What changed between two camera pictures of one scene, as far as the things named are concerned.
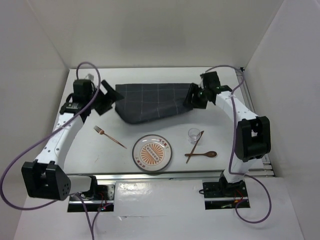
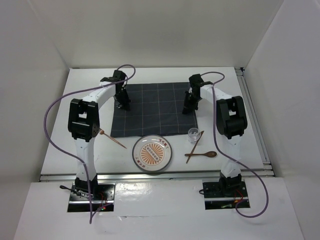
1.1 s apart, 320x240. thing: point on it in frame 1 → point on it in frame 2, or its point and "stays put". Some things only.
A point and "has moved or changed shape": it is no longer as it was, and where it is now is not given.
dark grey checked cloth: (145, 102) has moved or changed shape
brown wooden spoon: (210, 154) stays put
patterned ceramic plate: (152, 153) stays put
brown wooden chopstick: (198, 138) stays put
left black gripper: (108, 99) → (124, 104)
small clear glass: (193, 134) stays put
